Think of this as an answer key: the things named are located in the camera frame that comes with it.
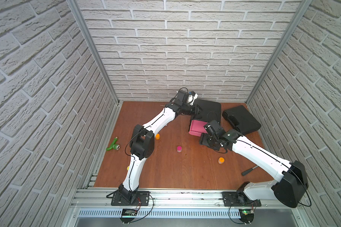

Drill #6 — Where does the pink top drawer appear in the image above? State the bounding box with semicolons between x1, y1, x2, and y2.
188;119;207;137

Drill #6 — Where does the black drawer cabinet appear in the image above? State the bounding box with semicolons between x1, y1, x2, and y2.
190;99;222;124

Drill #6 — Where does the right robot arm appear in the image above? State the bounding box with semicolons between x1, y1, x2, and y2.
199;120;308;208

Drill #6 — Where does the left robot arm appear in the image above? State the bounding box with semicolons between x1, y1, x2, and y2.
118;92;198;204

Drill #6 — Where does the black plastic tool case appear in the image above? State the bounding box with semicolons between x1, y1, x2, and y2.
222;106;261;135

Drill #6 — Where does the green flashlight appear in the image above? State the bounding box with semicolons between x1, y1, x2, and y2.
106;137;120;151

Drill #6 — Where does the right controller box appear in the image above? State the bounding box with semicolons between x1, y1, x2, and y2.
239;210;254;223

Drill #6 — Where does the controller box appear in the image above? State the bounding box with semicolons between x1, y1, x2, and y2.
121;209;137;217
239;210;254;223

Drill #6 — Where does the left controller box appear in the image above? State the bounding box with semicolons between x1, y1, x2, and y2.
121;209;137;217

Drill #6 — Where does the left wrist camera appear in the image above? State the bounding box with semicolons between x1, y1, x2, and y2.
174;90;198;106

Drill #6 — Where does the black handled hammer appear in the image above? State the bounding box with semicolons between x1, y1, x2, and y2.
241;166;258;176

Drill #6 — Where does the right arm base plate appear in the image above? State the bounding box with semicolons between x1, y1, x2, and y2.
221;191;261;207

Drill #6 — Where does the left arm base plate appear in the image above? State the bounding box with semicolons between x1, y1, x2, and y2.
111;190;150;206

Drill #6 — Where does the aluminium front rail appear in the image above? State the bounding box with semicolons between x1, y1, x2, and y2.
70;188;289;209

